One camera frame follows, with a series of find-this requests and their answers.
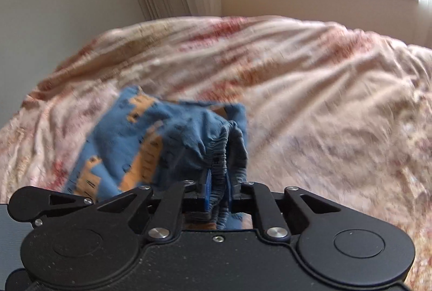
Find pink floral blanket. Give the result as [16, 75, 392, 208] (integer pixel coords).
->
[0, 16, 432, 291]

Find blue printed pants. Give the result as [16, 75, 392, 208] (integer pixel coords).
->
[65, 86, 251, 231]

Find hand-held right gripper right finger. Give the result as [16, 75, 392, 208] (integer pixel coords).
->
[227, 180, 342, 242]

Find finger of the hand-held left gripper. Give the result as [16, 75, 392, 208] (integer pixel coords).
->
[8, 186, 94, 228]

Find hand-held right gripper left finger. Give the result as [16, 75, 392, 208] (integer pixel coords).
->
[96, 169, 214, 242]

